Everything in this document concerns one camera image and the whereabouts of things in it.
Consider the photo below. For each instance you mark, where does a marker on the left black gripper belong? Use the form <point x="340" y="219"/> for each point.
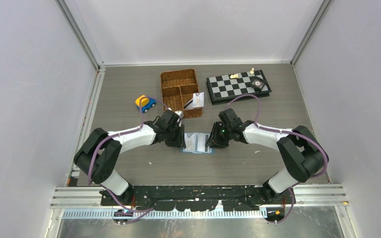
<point x="180" y="141"/>

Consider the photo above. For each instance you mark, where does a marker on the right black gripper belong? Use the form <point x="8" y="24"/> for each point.
<point x="214" y="140"/>

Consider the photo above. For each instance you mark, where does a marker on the white portrait credit card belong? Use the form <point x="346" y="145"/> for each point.
<point x="190" y="142"/>

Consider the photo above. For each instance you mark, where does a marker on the blue card holder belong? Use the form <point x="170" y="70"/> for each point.
<point x="195" y="143"/>

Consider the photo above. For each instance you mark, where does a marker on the brown wicker basket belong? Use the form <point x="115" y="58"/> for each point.
<point x="178" y="88"/>

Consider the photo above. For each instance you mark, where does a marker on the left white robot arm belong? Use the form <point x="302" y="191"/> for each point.
<point x="98" y="155"/>

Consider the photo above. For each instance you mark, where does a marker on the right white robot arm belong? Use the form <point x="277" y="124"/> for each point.
<point x="302" y="155"/>

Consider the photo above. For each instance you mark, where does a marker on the cards in basket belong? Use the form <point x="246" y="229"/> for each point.
<point x="188" y="105"/>

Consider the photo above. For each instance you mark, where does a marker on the blue yellow toy car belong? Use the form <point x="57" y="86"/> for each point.
<point x="144" y="104"/>

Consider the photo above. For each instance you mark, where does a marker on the black white chessboard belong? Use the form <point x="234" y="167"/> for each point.
<point x="223" y="90"/>

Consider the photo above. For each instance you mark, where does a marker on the cream chess piece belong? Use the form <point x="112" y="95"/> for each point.
<point x="233" y="76"/>

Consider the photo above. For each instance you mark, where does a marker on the black square box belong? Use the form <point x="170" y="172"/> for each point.
<point x="258" y="84"/>

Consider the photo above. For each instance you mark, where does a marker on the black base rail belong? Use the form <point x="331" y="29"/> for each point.
<point x="196" y="198"/>

